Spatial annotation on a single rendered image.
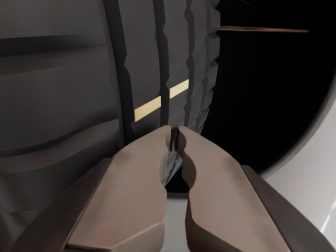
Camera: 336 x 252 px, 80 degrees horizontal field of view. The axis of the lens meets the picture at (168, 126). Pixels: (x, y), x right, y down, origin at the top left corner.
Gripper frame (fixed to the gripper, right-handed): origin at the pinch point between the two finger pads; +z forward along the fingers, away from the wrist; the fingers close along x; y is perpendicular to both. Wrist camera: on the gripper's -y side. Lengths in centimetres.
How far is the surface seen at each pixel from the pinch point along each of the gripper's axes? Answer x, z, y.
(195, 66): 1.8, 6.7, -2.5
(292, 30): 30, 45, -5
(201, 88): 2.9, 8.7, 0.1
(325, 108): 23.2, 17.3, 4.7
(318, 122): 23.2, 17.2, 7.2
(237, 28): 18, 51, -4
